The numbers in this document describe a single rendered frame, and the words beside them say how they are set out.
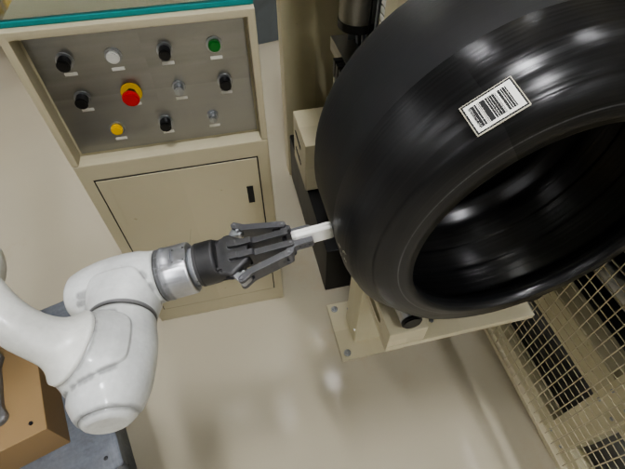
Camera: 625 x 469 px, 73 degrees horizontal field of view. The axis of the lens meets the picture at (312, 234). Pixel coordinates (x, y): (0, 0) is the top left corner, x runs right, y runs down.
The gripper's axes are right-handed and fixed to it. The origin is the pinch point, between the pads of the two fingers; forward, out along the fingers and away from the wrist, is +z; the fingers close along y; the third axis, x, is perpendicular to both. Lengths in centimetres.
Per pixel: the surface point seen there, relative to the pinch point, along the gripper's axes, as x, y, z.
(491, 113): -26.5, -11.3, 20.9
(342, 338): 114, 30, 4
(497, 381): 123, -1, 59
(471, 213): 25.1, 13.0, 38.9
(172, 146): 19, 60, -31
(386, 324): 28.5, -6.7, 10.9
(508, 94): -27.8, -10.5, 22.9
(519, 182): 19, 14, 50
